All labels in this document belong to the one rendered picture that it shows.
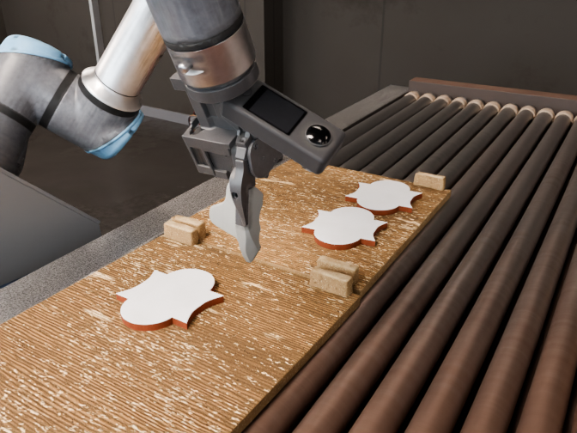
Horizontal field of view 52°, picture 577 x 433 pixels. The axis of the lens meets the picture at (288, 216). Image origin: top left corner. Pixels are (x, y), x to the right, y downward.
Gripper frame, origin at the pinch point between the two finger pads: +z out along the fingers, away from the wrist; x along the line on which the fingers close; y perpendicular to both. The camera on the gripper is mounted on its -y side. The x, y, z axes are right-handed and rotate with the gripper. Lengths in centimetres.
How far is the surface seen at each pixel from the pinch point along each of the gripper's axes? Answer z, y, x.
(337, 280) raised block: 13.7, -2.7, -1.9
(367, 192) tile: 28.1, 8.2, -30.5
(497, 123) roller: 59, 2, -91
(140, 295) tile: 8.2, 18.3, 12.2
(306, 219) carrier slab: 23.2, 12.9, -17.4
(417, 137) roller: 50, 16, -71
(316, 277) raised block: 14.3, 0.5, -1.7
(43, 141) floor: 177, 345, -142
